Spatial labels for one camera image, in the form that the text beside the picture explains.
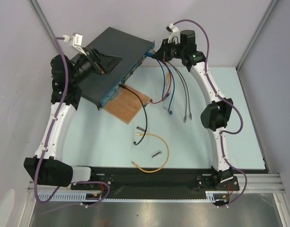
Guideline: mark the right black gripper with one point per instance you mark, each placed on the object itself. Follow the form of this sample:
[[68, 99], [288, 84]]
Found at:
[[163, 50]]

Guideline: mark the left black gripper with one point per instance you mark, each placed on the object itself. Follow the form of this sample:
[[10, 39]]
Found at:
[[103, 64]]

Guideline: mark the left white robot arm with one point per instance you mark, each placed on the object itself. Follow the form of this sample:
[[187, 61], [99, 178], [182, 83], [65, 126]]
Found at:
[[46, 166]]

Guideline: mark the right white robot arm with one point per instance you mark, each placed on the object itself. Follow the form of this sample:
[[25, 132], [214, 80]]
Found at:
[[182, 45]]

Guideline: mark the wooden board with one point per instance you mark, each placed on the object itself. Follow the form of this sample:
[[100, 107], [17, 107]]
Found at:
[[124, 106]]

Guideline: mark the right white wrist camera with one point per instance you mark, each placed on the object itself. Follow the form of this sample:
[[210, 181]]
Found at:
[[173, 33]]

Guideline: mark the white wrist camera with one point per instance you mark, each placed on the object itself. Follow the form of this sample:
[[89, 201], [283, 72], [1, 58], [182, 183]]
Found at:
[[173, 33], [75, 41]]

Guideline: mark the dark grey network switch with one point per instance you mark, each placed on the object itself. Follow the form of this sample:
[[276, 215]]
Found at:
[[129, 52]]

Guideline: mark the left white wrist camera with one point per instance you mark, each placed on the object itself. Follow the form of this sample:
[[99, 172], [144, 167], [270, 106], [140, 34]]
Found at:
[[75, 41]]

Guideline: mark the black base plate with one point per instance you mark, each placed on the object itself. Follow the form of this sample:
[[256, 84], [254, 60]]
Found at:
[[166, 183]]

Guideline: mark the white cable duct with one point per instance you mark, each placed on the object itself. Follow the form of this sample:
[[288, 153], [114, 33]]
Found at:
[[92, 197]]

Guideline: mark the aluminium rail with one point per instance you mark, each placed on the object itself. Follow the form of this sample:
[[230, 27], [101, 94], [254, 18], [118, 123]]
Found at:
[[264, 183]]

